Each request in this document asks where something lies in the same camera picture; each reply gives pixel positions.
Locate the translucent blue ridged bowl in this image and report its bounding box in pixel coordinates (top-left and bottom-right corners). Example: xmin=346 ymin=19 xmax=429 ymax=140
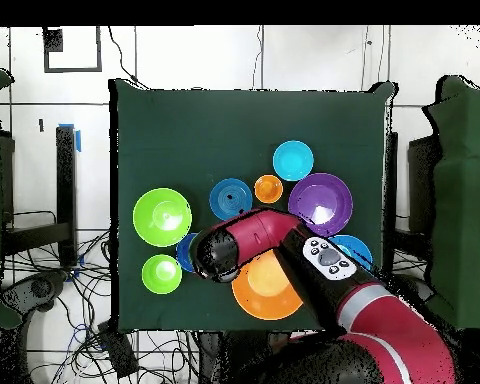
xmin=208 ymin=177 xmax=254 ymax=222

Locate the orange cup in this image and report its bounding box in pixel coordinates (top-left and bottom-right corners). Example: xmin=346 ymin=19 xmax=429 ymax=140
xmin=254 ymin=174 xmax=284 ymax=205

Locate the small dark blue bowl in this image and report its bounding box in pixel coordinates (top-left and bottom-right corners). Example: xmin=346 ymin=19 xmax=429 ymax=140
xmin=175 ymin=232 xmax=201 ymax=274

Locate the small light blue bowl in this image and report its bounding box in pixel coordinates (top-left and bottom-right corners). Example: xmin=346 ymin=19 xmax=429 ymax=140
xmin=272 ymin=139 xmax=316 ymax=182

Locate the purple bowl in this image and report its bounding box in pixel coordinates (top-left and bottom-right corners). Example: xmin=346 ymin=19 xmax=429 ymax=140
xmin=287 ymin=172 xmax=354 ymax=238

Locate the large orange bowl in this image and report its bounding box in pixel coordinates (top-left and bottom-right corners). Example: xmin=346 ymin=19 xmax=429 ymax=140
xmin=230 ymin=248 xmax=305 ymax=321

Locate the large green bowl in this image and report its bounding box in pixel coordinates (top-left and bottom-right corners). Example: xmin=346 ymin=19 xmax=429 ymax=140
xmin=132 ymin=187 xmax=193 ymax=248

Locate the dark green tablecloth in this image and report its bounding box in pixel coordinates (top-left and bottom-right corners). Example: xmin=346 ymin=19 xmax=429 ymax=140
xmin=109 ymin=77 xmax=397 ymax=333

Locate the small green bowl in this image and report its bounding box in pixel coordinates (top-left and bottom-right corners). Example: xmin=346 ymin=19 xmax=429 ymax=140
xmin=141 ymin=253 xmax=184 ymax=295

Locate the large blue bowl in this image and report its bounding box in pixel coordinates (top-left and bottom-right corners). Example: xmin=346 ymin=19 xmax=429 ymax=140
xmin=328 ymin=234 xmax=374 ymax=273

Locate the black metal stand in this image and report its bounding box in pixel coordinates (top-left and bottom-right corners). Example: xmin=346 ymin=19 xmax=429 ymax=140
xmin=1 ymin=125 xmax=78 ymax=267

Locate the black power strip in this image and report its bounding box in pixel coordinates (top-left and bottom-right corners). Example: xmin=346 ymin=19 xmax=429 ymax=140
xmin=96 ymin=319 xmax=140 ymax=379

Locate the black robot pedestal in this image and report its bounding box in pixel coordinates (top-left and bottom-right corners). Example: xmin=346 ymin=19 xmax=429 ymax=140
xmin=197 ymin=330 xmax=273 ymax=384

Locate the black square floor frame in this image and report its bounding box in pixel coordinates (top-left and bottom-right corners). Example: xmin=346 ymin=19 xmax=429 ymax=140
xmin=43 ymin=26 xmax=103 ymax=74

